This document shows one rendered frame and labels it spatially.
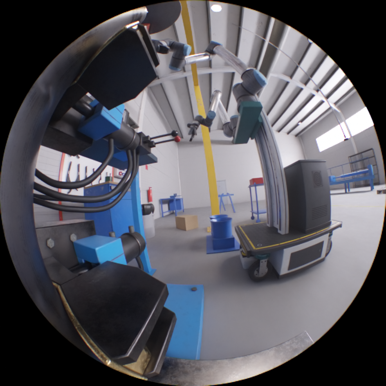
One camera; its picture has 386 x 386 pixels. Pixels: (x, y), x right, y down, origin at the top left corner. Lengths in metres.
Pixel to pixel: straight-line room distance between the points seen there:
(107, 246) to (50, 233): 0.18
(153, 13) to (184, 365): 2.05
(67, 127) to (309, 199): 1.28
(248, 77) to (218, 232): 1.58
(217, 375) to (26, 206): 0.53
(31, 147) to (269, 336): 0.85
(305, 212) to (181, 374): 1.03
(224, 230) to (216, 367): 1.34
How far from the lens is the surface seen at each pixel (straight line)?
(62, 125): 0.47
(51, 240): 0.40
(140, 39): 0.27
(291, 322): 0.79
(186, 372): 0.51
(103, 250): 0.34
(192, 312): 0.66
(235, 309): 0.81
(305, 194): 0.95
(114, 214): 1.47
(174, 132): 0.59
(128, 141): 0.55
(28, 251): 0.16
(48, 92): 0.20
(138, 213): 1.05
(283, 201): 0.96
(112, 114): 0.45
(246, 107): 0.94
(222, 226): 1.46
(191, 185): 10.77
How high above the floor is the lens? 0.65
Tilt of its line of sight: 4 degrees up
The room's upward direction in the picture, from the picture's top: 6 degrees counter-clockwise
